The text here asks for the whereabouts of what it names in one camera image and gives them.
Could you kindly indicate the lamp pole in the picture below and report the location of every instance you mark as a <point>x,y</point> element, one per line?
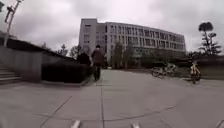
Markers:
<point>9,23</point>

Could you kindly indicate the concrete steps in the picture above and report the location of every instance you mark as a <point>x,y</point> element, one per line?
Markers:
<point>7,76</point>

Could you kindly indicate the trees behind wall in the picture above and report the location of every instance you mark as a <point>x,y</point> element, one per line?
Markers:
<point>68,50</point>

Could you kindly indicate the large grey building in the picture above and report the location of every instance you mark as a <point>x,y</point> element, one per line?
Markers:
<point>133,36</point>

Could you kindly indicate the grey paved plaza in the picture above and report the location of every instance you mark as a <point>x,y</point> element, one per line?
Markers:
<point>133,100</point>

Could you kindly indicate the grey concrete wall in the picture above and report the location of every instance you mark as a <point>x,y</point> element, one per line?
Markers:
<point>23,61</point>

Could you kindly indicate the robot's own part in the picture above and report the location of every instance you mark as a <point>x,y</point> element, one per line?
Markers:
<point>135,125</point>
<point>76,124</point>

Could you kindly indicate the person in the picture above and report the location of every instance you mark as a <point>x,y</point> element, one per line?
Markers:
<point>97,60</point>

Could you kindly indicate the row of trees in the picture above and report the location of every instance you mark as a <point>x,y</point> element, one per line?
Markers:
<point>133,56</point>

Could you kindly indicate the tall pine tree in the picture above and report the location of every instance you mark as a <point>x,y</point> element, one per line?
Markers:
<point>208,40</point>

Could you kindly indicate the parked bicycles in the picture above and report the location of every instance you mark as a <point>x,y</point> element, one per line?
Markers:
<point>165,70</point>

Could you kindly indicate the dark trimmed hedge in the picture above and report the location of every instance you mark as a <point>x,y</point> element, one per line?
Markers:
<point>63,72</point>

